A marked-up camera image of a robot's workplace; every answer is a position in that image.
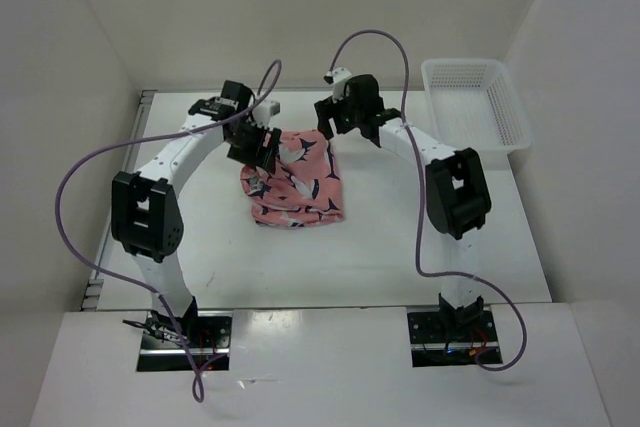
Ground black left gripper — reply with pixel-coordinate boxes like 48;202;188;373
225;119;281;174

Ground pink shark print shorts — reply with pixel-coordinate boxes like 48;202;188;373
240;130;344;229

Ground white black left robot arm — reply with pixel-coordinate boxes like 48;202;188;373
111;81;281;347

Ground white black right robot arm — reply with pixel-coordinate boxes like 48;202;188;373
314;68;492;340

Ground white plastic laundry basket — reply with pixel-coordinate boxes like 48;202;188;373
421;58;532;154

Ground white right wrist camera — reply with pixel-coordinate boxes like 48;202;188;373
323;67;352;103

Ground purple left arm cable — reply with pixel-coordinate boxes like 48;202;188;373
53;58;283;404

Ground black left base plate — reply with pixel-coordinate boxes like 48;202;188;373
126;313;232;373

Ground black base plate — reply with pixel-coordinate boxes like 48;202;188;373
407;309;502;368
126;313;232;373

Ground aluminium table frame rail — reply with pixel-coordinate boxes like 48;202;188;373
80;90;156;312

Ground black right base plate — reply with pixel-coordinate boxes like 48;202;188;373
407;309;502;368

